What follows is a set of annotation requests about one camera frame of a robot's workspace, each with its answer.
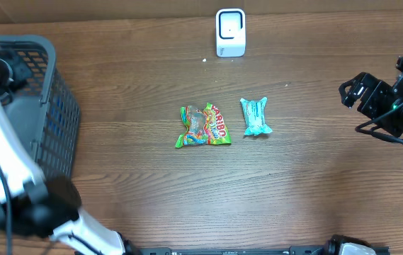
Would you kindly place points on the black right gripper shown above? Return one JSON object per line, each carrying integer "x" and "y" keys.
{"x": 375, "y": 88}

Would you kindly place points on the teal snack packet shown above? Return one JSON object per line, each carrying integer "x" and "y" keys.
{"x": 254, "y": 115}

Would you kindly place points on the green Haribo gummy bag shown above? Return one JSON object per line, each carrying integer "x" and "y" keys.
{"x": 203, "y": 127}

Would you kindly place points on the blue snack packet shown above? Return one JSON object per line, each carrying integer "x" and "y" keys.
{"x": 57, "y": 123}

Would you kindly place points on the white barcode scanner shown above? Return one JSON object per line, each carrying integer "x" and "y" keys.
{"x": 230, "y": 32}

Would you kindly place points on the grey plastic mesh basket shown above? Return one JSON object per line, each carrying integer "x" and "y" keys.
{"x": 45, "y": 106}

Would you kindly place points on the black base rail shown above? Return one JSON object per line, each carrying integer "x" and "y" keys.
{"x": 292, "y": 250}

